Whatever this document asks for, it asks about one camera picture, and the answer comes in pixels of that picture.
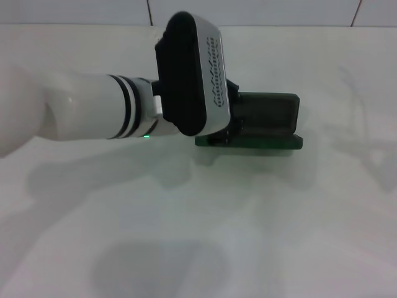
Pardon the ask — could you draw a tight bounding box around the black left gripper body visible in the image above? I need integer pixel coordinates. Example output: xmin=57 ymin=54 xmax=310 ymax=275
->
xmin=206 ymin=78 xmax=245 ymax=147

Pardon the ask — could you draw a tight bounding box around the green glasses case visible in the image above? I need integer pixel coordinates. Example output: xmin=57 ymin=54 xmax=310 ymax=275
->
xmin=194 ymin=91 xmax=303 ymax=152

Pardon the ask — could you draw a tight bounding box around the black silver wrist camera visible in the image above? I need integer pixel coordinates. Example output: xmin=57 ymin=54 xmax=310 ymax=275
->
xmin=154 ymin=11 xmax=232 ymax=138

